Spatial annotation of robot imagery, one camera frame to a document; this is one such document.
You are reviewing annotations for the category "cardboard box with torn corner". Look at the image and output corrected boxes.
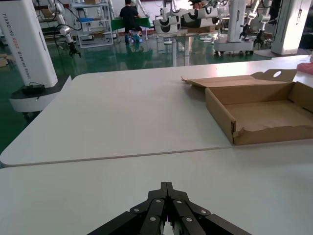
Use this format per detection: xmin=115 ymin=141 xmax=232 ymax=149
xmin=180 ymin=69 xmax=313 ymax=146

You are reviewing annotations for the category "white robot column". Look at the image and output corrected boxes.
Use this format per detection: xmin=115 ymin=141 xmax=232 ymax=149
xmin=253 ymin=0 xmax=313 ymax=58

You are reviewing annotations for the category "pink foam pad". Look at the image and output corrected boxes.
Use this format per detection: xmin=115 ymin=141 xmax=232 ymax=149
xmin=296 ymin=62 xmax=313 ymax=74

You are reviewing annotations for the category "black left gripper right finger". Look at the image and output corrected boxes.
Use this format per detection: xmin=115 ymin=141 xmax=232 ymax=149
xmin=166 ymin=182 xmax=252 ymax=235

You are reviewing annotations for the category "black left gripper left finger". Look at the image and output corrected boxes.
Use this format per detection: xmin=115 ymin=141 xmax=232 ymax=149
xmin=87 ymin=181 xmax=168 ymax=235

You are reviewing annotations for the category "white metal shelf rack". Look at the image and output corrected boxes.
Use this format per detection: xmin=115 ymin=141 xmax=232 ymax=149
xmin=70 ymin=0 xmax=115 ymax=49

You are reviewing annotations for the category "white table frame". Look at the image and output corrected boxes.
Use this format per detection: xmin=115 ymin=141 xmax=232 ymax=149
xmin=156 ymin=31 xmax=221 ymax=67

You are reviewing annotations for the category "green covered table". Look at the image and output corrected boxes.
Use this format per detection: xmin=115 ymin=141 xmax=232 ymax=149
xmin=111 ymin=16 xmax=151 ymax=32

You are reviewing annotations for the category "white and black robot shell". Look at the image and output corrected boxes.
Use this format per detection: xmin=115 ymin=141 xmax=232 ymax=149
xmin=181 ymin=6 xmax=221 ymax=28
xmin=153 ymin=15 xmax=182 ymax=34

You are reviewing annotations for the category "seated person in black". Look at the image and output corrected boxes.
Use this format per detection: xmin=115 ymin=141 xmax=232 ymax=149
xmin=119 ymin=0 xmax=143 ymax=45

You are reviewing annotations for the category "black device on robot base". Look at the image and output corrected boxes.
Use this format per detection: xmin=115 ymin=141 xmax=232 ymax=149
xmin=21 ymin=82 xmax=45 ymax=96

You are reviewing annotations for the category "white two-armed background robot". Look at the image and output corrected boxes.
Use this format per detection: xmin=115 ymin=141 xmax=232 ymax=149
xmin=213 ymin=0 xmax=272 ymax=56

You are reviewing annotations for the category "white wheeled robot with lettering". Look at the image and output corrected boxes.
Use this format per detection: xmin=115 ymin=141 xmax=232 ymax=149
xmin=0 ymin=0 xmax=72 ymax=120

